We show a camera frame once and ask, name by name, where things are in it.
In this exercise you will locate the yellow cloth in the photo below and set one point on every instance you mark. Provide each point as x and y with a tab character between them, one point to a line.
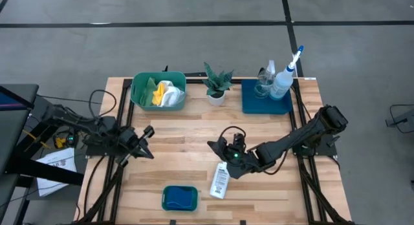
158	94

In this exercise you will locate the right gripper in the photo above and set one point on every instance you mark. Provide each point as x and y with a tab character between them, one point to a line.
242	160

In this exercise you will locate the black side desk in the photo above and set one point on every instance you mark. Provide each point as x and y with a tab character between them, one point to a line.
13	137

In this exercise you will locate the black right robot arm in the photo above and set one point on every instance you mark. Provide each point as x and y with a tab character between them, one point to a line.
291	139

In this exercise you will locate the blue-liquid spray bottle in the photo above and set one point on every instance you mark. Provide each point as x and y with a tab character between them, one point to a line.
280	87

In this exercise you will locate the clear spray bottle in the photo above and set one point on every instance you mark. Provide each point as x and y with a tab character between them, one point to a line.
263	87

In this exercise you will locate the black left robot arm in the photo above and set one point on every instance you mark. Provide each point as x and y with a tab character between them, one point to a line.
81	123

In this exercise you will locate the white lotion bottle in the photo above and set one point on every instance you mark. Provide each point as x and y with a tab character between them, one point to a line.
219	183

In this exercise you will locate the dark blue tray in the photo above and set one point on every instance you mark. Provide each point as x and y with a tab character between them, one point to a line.
258	105

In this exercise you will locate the black control box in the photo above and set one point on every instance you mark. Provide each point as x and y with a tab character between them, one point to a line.
71	141

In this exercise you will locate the white paper sheets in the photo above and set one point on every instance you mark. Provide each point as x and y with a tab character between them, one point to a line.
55	155

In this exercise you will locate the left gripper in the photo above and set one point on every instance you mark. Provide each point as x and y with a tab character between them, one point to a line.
129	141

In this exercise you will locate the snake plant in white pot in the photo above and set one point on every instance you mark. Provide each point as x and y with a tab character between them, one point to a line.
216	84

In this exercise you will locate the grey floor stand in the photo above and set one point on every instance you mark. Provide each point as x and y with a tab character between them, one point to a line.
404	120

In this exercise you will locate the large teal plastic bin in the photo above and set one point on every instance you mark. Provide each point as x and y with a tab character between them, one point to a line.
161	107

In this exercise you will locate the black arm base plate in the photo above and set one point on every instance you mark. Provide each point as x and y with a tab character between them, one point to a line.
97	152
326	150

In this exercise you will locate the small teal plastic bin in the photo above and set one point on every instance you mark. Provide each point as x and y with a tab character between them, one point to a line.
162	199

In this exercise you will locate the yellow plug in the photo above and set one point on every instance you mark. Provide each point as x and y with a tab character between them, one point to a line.
60	142

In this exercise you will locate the white cloth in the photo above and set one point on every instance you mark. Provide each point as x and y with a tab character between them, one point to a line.
173	94

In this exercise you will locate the green cloth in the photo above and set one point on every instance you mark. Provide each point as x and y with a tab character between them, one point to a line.
147	92

